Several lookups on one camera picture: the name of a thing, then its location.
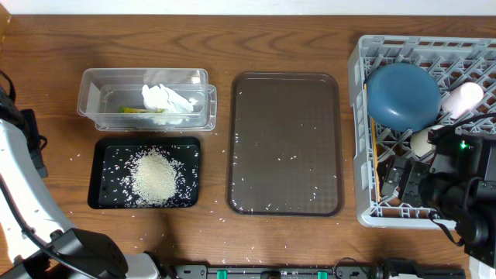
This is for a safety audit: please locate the dark brown serving tray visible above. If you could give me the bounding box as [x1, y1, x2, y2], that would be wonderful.
[226, 72, 345, 218]

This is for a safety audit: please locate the wooden chopstick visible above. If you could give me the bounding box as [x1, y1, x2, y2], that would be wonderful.
[369, 117, 381, 203]
[363, 82, 379, 185]

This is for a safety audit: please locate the yellow green snack wrapper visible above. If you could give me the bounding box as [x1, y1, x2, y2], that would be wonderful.
[118, 106, 165, 113]

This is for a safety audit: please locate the grey dishwasher rack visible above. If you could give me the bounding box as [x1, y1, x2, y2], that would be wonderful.
[348, 35, 495, 229]

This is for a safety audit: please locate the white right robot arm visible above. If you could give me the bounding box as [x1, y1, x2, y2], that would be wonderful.
[380, 133, 495, 278]

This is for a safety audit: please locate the white tissue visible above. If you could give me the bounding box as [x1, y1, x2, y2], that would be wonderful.
[142, 84, 194, 113]

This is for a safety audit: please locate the dark blue plate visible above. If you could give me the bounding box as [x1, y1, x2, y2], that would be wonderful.
[365, 63, 441, 132]

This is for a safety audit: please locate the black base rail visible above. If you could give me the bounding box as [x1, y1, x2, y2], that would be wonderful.
[169, 265, 467, 279]

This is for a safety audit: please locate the clear plastic waste bin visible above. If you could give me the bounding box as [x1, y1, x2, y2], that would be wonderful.
[77, 68, 217, 132]

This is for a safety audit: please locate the pink cup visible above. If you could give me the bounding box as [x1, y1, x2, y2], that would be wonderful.
[441, 82, 484, 119]

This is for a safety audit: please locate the pile of white rice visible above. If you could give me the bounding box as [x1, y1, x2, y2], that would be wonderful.
[118, 146, 198, 208]

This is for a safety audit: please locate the cream white cup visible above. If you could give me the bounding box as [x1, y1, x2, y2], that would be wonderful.
[410, 125, 443, 157]

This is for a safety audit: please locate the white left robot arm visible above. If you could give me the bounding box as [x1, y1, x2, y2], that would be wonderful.
[1, 84, 166, 279]

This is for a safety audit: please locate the black waste tray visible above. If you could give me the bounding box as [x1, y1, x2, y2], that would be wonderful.
[88, 137, 201, 209]

